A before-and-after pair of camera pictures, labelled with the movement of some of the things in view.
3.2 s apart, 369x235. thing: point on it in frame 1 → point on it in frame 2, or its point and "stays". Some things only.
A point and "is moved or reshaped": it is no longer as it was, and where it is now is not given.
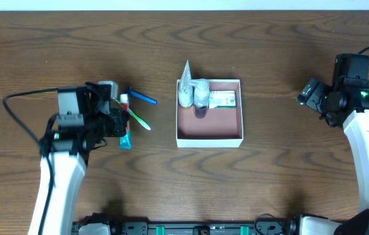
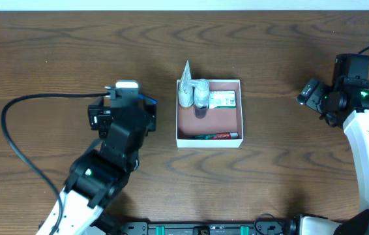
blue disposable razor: (141, 96) stays
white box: (221, 128) stays
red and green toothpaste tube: (126, 142) is moved or reshaped
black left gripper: (119, 119) → (151, 116)
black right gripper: (312, 96) stays
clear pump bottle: (201, 96) stays
